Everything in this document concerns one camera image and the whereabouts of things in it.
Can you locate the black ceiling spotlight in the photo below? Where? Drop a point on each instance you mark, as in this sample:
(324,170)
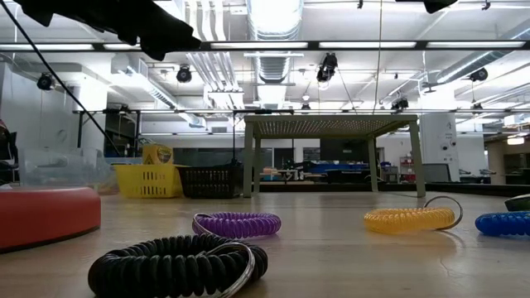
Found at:
(399,104)
(327,68)
(479,74)
(45,81)
(184,74)

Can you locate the clear plastic bin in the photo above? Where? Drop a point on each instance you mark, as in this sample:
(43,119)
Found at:
(54,174)

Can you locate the green perforated metal shelf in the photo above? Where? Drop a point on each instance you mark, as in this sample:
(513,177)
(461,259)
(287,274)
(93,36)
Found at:
(331,124)

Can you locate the small narrow Crayola crayon box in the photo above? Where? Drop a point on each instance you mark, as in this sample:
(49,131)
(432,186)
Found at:
(519,203)

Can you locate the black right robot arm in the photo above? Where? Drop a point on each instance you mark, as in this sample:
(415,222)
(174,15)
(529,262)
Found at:
(441,6)

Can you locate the yellow plastic basket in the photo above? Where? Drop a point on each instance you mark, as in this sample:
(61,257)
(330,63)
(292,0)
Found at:
(147,182)

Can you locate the orange spiral wrist coil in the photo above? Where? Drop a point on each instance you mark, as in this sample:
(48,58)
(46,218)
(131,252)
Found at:
(410,219)

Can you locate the red desk lamp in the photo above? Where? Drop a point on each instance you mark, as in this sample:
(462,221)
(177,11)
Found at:
(45,215)

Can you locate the purple spiral wrist coil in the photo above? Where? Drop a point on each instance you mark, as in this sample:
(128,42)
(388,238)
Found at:
(236,225)

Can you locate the blue spiral wrist coil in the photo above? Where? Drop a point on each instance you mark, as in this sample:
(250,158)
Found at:
(503,223)

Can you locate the black spiral wrist coil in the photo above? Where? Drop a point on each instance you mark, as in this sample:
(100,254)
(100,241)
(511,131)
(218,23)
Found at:
(165,265)

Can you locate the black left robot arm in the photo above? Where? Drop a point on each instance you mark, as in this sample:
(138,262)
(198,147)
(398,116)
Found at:
(45,8)

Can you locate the white square column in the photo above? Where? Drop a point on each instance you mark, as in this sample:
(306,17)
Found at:
(439,140)

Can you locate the blue background table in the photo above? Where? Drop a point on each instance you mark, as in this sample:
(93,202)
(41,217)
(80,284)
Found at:
(339,167)

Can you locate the black table frame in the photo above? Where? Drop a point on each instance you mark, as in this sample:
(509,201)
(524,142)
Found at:
(421,44)

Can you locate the black plastic basket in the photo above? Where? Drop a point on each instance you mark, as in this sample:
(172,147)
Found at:
(211,182)

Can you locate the silver ventilation duct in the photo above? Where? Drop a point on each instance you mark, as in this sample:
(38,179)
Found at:
(275,25)

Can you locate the large Crayola crayon box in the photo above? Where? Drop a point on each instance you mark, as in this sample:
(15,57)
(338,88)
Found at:
(158,155)

